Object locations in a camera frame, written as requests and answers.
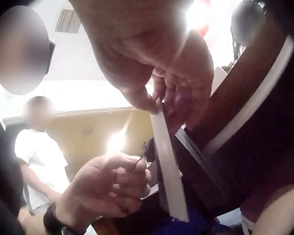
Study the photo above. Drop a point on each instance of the person's left hand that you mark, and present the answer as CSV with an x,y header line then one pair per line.
x,y
95,186

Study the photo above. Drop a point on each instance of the person's right hand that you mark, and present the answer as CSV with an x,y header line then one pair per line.
x,y
137,49

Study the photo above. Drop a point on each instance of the person's right thumb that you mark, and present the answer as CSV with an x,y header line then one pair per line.
x,y
143,101

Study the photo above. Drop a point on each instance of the person's right fingers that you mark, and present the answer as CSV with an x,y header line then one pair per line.
x,y
183,95

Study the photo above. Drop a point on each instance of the person's left thumb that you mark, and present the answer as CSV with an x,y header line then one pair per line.
x,y
122,161

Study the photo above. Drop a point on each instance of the person's left fingers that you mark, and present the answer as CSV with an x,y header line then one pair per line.
x,y
132,188

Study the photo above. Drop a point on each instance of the thin needle with dark thread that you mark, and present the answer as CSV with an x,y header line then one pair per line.
x,y
137,163

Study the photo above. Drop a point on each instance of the white fabric strip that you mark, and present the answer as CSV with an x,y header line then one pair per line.
x,y
167,156

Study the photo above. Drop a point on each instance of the blue cloth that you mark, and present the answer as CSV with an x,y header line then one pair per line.
x,y
186,225

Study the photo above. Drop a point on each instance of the brown table with white edge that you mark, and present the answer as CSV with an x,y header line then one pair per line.
x,y
247,110

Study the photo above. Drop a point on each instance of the black wrist band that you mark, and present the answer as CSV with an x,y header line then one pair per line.
x,y
55,220

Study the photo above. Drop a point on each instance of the ceiling air vent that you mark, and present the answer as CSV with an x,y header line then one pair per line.
x,y
67,20

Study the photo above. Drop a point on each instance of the person's body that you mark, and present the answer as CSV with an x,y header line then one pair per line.
x,y
2,183

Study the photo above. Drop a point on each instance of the person's legs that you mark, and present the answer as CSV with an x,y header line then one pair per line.
x,y
279,210

